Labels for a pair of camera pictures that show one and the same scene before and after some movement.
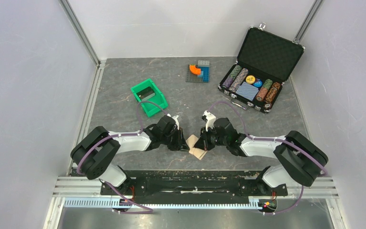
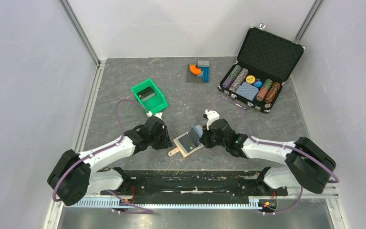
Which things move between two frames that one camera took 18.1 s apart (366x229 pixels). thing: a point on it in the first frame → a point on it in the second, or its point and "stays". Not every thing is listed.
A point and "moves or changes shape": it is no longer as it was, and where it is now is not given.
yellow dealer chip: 250,79 stays
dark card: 146,93 stays
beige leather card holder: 199,153 moves or changes shape
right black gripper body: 212,138 stays
